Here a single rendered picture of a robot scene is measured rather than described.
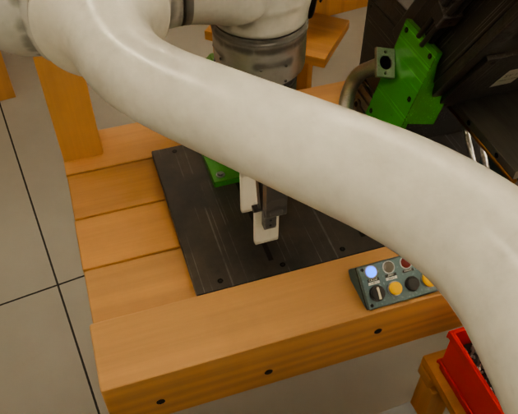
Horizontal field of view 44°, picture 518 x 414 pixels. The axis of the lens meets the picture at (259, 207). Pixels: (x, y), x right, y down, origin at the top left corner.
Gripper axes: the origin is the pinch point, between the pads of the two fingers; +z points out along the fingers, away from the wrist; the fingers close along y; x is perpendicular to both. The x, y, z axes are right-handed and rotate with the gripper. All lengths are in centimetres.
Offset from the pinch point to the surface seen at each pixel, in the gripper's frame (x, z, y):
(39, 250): -47, 131, -121
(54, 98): -23, 26, -65
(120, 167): -13, 43, -60
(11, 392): -61, 131, -65
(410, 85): 39, 12, -30
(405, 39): 40, 7, -37
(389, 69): 37, 12, -36
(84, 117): -18, 32, -65
